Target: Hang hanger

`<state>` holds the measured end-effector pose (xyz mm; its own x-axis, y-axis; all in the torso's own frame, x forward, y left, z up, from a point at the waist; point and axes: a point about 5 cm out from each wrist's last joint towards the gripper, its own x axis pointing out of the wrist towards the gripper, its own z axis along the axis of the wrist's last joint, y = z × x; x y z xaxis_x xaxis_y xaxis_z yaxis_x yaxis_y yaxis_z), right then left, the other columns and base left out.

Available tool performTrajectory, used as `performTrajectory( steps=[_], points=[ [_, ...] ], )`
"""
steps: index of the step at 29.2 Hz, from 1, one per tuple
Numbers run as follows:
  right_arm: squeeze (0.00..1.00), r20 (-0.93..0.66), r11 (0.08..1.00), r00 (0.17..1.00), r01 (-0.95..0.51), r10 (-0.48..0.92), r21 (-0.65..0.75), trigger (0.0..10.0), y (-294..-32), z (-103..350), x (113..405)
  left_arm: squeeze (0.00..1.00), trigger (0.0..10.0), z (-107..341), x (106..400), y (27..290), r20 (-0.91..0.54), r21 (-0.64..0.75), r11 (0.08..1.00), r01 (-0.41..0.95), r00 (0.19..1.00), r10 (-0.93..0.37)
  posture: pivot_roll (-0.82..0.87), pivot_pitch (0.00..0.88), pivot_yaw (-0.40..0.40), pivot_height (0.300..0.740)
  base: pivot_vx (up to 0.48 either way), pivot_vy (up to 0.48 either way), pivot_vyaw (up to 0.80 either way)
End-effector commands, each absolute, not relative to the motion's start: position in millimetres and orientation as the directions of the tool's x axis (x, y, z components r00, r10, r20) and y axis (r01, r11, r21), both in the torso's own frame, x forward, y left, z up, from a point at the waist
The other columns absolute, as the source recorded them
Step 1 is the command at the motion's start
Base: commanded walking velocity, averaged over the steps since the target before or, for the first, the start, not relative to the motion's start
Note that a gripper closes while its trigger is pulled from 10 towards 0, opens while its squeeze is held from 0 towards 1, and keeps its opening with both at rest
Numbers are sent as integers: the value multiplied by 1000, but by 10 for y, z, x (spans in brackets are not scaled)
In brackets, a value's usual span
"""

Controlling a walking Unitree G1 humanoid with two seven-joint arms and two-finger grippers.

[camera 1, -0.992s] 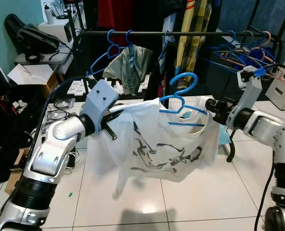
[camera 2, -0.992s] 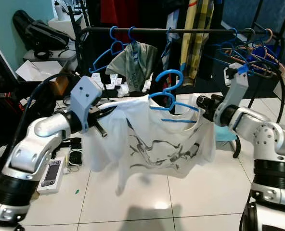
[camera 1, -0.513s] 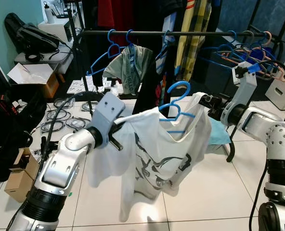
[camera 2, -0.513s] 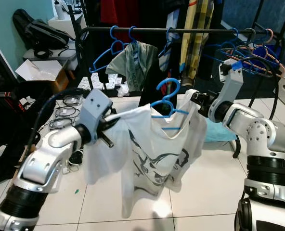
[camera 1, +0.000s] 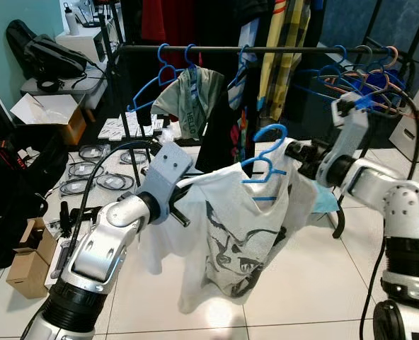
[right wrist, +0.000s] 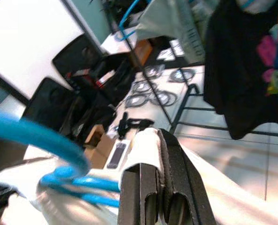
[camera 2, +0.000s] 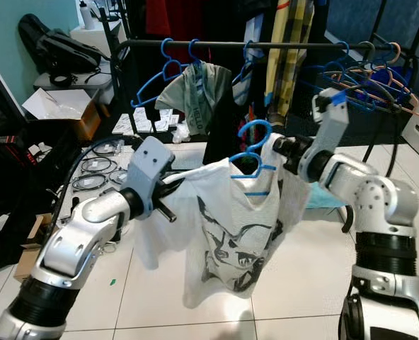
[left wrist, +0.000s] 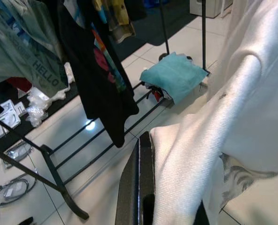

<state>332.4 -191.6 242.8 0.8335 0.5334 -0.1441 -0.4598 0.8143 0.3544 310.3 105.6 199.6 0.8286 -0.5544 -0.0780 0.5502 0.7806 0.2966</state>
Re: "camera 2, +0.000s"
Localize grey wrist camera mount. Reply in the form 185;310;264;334
300;91;353;183
123;136;176;217

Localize dark grey plastic hanger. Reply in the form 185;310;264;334
344;41;405;103

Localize open white cardboard box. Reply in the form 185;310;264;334
22;86;101;141

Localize black fabric bag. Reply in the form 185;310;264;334
0;85;69;273

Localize white bottle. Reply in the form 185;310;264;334
79;0;94;30

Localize grey-green shirt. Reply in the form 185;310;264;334
156;62;221;135

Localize white printed t-shirt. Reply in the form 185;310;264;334
135;131;309;309

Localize red garment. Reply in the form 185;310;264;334
146;0;200;40

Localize light blue cloth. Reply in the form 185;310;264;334
305;186;345;210

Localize black metal clothes rack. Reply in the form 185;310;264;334
107;0;419;178

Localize small brown cardboard box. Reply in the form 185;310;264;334
13;212;51;283

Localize white desk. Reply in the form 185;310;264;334
34;64;118;91

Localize yellow striped garment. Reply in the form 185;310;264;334
265;0;315;118

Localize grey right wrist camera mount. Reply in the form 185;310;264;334
300;91;353;183

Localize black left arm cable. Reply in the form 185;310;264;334
59;135;147;238

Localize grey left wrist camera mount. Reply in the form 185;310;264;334
123;136;176;217

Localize black backpack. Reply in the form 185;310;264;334
18;13;97;72

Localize white paper packets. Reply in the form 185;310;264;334
112;106;178;135

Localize pink plastic hanger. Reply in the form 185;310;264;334
337;42;419;114

